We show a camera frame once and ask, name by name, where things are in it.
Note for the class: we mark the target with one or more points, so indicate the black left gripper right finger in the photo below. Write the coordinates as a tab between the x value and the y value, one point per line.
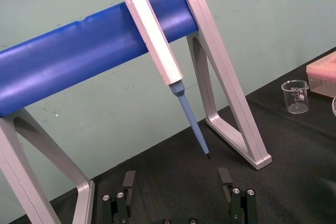
240	203

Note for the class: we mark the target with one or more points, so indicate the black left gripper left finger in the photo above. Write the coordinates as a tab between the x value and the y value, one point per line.
123	203

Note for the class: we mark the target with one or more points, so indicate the black table cloth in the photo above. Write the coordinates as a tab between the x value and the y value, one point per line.
283	155

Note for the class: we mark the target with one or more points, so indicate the small clear glass beaker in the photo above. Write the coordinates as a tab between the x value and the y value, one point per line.
295	96

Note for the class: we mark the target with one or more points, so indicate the pink pipette tip box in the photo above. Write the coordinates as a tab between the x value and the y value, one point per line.
323	77

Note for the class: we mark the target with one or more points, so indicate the blue and grey pipette stand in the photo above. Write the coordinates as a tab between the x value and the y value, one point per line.
73	58

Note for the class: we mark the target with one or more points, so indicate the white and blue pipette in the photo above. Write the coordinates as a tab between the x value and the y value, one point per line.
153	43

